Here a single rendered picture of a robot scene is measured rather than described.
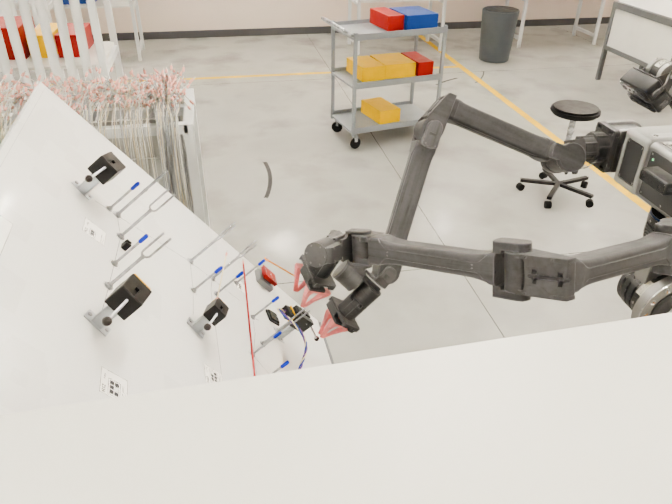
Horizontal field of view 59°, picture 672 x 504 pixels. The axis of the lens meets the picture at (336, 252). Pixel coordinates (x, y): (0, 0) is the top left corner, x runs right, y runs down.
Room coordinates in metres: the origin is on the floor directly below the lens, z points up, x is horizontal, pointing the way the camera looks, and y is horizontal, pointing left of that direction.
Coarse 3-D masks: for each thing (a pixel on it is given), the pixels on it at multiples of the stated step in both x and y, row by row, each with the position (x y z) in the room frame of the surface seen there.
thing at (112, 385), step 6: (102, 372) 0.63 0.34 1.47; (108, 372) 0.64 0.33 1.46; (102, 378) 0.62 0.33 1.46; (108, 378) 0.63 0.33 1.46; (114, 378) 0.64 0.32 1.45; (120, 378) 0.65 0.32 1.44; (102, 384) 0.61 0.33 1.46; (108, 384) 0.62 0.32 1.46; (114, 384) 0.63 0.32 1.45; (120, 384) 0.64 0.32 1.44; (126, 384) 0.64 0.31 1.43; (102, 390) 0.60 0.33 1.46; (108, 390) 0.61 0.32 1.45; (114, 390) 0.62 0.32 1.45; (120, 390) 0.62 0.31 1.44; (126, 390) 0.63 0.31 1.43; (114, 396) 0.61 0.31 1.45; (120, 396) 0.61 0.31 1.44
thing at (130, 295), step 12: (132, 276) 0.76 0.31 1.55; (120, 288) 0.72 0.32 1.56; (132, 288) 0.73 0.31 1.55; (144, 288) 0.75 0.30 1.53; (108, 300) 0.71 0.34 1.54; (120, 300) 0.71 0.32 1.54; (132, 300) 0.71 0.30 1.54; (144, 300) 0.72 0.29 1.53; (108, 312) 0.72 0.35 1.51; (120, 312) 0.71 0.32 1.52; (132, 312) 0.71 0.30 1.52; (96, 324) 0.71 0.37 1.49; (108, 324) 0.65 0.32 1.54
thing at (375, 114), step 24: (336, 24) 4.94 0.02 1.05; (360, 24) 5.41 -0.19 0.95; (384, 24) 5.17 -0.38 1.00; (408, 24) 5.14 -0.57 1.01; (432, 24) 5.22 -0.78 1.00; (336, 72) 5.32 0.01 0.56; (360, 72) 5.05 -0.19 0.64; (384, 72) 5.08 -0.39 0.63; (408, 72) 5.17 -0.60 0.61; (432, 72) 5.24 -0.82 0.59; (336, 120) 5.22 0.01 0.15; (360, 120) 5.19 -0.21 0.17; (384, 120) 5.08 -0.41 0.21; (408, 120) 5.20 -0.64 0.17
